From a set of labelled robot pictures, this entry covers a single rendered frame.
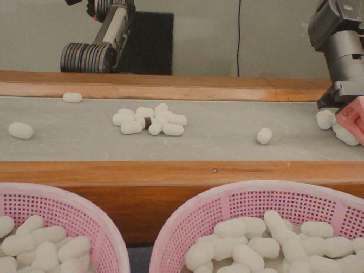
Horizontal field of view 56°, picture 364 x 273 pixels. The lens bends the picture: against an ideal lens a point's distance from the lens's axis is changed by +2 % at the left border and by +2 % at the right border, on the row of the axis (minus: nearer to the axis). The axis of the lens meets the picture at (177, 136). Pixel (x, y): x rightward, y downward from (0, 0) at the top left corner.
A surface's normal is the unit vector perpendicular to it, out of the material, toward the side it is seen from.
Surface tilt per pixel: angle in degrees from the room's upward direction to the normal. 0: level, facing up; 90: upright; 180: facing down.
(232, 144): 0
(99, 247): 72
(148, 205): 90
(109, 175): 0
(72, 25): 90
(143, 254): 0
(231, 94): 45
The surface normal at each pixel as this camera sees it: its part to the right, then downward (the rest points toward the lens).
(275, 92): 0.10, -0.34
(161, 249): 0.96, -0.13
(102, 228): -0.72, -0.07
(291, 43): 0.02, 0.42
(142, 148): 0.05, -0.91
